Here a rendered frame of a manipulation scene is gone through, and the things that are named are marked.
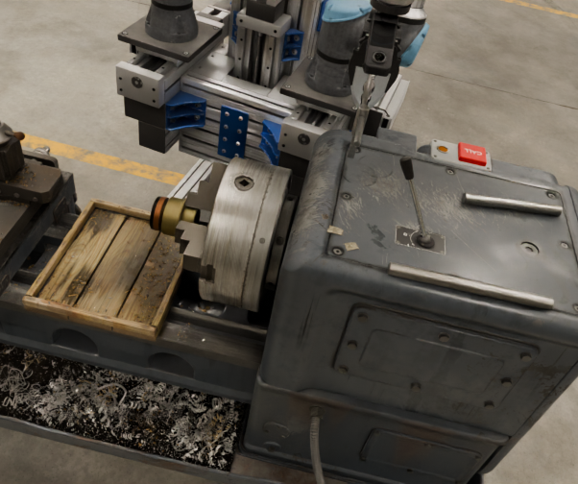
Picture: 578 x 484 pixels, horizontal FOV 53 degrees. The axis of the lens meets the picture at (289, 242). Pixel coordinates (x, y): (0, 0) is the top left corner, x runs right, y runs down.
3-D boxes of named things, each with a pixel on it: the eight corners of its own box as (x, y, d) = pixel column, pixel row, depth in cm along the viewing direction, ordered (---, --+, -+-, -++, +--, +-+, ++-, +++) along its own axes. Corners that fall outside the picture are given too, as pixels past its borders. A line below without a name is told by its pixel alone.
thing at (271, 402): (413, 437, 217) (508, 286, 157) (409, 575, 183) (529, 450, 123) (257, 399, 219) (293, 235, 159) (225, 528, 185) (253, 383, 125)
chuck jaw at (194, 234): (230, 229, 122) (216, 264, 112) (228, 248, 125) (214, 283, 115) (180, 217, 122) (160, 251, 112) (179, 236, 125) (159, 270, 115)
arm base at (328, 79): (314, 62, 168) (321, 30, 161) (364, 79, 166) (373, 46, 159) (297, 85, 157) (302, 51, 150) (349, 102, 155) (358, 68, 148)
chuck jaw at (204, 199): (237, 216, 128) (250, 162, 126) (234, 217, 123) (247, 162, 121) (189, 205, 128) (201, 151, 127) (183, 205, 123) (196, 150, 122)
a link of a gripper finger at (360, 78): (361, 96, 118) (374, 55, 111) (359, 111, 114) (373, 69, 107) (346, 92, 118) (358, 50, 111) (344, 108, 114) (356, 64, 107)
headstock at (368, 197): (508, 286, 157) (580, 173, 130) (528, 450, 123) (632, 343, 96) (294, 235, 159) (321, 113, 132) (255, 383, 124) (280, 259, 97)
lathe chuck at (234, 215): (269, 228, 148) (283, 135, 123) (237, 334, 128) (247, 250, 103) (234, 220, 148) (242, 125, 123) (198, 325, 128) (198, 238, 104)
